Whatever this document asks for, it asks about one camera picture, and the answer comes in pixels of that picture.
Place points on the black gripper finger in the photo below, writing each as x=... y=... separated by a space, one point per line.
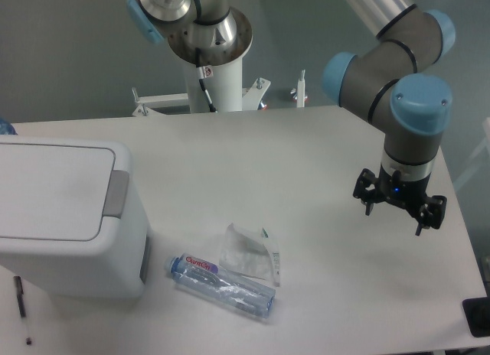
x=431 y=213
x=367 y=189

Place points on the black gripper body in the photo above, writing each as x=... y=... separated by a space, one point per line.
x=404 y=186

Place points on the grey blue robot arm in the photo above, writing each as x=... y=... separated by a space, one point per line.
x=387 y=87

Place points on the white trash can body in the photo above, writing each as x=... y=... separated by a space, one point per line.
x=112 y=265

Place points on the white trash can lid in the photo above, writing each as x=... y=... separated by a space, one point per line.
x=61 y=189

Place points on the black device at table edge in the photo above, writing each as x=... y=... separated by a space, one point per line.
x=477 y=315

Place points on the clear plastic wrapper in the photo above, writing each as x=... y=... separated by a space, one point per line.
x=251 y=253

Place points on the crushed clear plastic bottle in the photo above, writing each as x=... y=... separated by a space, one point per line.
x=218 y=284

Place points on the black pen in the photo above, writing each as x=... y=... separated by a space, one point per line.
x=19 y=292

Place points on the blue object at left edge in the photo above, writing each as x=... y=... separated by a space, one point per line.
x=6 y=128

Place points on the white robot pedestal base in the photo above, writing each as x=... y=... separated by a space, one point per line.
x=211 y=56

